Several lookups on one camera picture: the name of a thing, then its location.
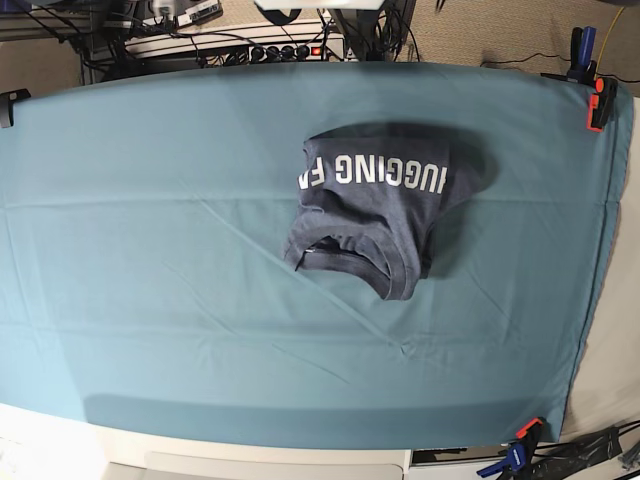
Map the orange black clamp top right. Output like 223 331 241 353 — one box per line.
586 77 618 133

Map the blue-grey T-shirt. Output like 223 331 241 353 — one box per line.
283 123 489 301

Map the black plastic bag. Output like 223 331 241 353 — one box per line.
531 421 639 479

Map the teal table cloth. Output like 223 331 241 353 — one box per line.
1 62 634 449

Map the blue clamp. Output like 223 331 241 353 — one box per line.
476 443 527 478
566 26 597 86

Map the black power strip red switch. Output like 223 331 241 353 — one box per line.
220 38 345 66

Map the orange black clamp bottom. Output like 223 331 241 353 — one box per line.
516 417 546 446

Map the blue clamp top right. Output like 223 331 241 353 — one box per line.
566 26 597 86

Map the blue clamp bottom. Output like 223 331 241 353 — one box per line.
476 443 527 478

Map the orange black clamp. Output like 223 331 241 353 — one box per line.
516 417 546 446
586 77 618 133

